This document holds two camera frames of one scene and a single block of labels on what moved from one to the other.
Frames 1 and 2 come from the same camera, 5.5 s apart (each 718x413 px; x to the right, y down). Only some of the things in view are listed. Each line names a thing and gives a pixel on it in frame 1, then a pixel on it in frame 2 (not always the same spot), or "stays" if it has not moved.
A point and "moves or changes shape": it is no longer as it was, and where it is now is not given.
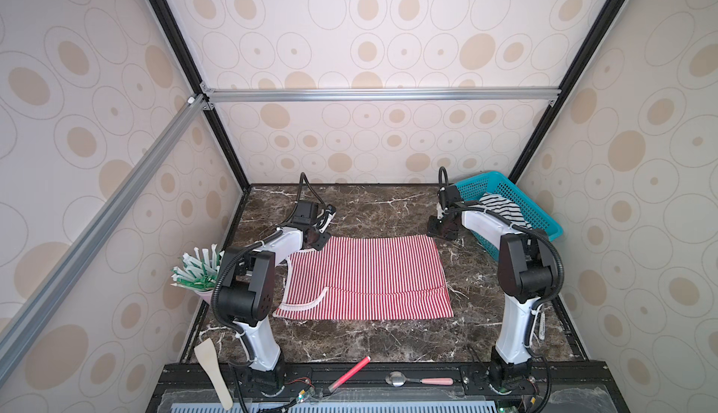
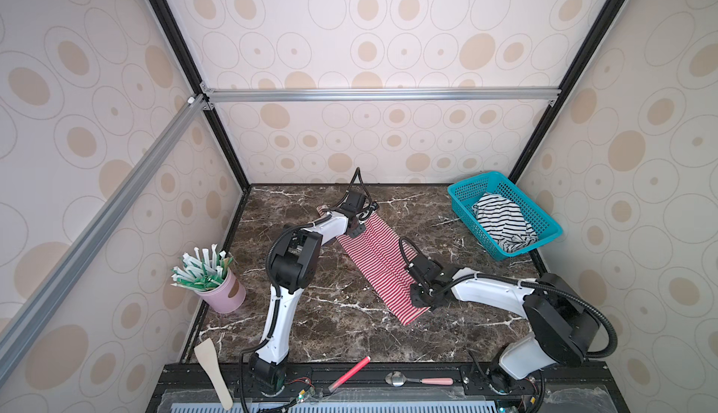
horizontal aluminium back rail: (380, 94) stays
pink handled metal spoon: (398, 379) stays
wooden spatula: (207, 355) stays
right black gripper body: (440, 228) -> (420, 296)
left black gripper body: (318, 240) -> (357, 230)
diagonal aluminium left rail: (59, 276) stays
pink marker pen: (349, 375) stays
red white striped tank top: (366, 277) moves or changes shape
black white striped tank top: (500, 206) stays
